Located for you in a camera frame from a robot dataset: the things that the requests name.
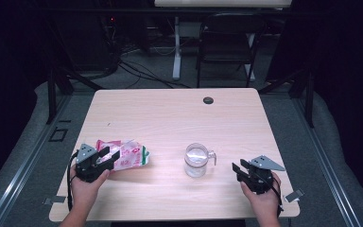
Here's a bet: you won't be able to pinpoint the hand-held gripper black cable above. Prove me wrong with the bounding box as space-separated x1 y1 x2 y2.
261 176 285 218
66 150 79 212

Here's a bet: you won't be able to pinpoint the white desk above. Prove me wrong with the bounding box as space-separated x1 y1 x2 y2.
154 0 293 83

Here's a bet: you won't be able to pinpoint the black floor cables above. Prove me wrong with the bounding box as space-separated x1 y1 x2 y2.
116 60 192 90

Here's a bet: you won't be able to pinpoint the left hand-held gripper black cable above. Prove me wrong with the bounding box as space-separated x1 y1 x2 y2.
66 150 79 212

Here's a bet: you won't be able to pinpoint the black folding chair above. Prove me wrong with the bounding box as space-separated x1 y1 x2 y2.
197 12 268 89

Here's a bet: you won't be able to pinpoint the right hand-held gripper black cable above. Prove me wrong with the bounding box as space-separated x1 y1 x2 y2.
261 176 285 218

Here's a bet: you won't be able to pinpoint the aluminium floor rail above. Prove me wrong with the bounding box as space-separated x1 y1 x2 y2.
0 94 74 227
291 94 363 227

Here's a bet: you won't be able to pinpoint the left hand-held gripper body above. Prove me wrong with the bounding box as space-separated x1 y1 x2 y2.
75 143 114 183

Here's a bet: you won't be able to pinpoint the pink white plastic bag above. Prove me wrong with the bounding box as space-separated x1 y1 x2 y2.
95 139 150 172

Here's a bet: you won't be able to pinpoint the person's left hand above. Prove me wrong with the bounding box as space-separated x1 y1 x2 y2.
70 165 112 207

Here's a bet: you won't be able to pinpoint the white grey tape piece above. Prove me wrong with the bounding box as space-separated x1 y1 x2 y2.
284 188 305 203

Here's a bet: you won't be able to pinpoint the black metal stand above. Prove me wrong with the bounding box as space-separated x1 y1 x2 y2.
45 67 105 125
258 70 316 129

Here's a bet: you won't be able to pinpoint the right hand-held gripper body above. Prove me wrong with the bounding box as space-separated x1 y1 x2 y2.
236 154 286 195

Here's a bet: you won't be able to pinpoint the person's right hand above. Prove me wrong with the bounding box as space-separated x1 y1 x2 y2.
239 172 282 218

